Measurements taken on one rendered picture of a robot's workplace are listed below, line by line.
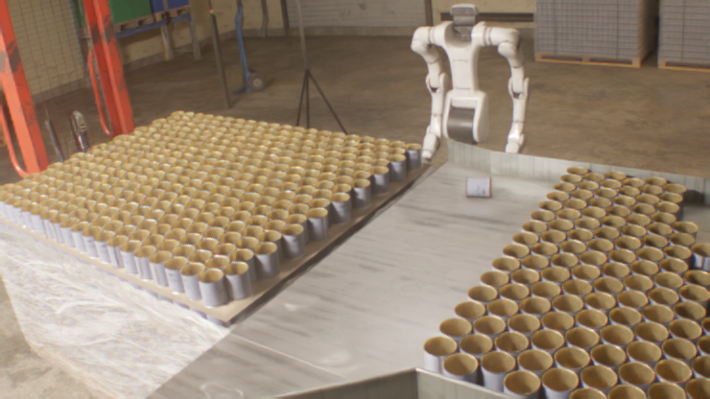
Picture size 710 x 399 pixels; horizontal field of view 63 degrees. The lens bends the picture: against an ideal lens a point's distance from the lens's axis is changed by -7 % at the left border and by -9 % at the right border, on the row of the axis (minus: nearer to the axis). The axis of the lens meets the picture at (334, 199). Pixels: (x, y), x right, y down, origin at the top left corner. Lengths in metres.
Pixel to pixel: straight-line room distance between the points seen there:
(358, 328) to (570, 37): 7.50
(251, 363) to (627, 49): 7.59
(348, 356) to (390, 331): 0.13
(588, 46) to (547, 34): 0.59
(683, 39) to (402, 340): 7.37
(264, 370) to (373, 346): 0.25
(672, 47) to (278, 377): 7.62
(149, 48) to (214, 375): 11.48
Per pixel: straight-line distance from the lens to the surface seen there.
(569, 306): 1.49
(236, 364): 1.47
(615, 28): 8.56
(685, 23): 8.47
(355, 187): 2.05
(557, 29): 8.77
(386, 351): 1.44
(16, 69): 2.89
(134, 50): 12.51
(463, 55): 3.07
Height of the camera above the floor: 1.96
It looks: 24 degrees down
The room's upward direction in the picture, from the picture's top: 8 degrees counter-clockwise
